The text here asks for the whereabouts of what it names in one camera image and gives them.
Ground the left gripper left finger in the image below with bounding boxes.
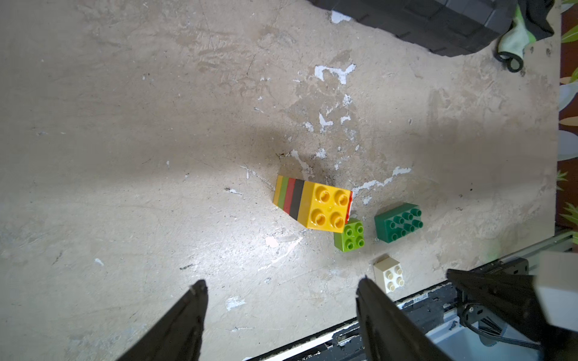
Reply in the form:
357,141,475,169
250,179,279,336
119,280,209,360

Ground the light green lego brick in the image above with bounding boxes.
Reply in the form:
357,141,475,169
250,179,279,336
277,176,289,210
334,218,365,253

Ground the white lego brick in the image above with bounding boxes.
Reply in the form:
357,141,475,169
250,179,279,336
373,257,405,294

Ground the yellow lego brick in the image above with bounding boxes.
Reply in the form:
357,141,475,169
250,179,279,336
273,175,284,206
297,181,353,233

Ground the red lego brick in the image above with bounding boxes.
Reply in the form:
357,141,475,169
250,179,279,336
283,177,295,214

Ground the black plastic tool case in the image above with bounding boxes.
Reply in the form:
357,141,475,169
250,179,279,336
312,0,517,57

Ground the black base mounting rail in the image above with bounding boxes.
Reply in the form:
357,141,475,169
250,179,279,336
245,256,578,361

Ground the black lego brick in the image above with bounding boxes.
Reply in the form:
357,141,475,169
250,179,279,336
289,179,305,220

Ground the dark green lego brick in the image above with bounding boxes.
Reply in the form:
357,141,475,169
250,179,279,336
374,203,424,243

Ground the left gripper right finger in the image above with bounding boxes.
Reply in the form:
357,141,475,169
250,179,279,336
356,278,449,361

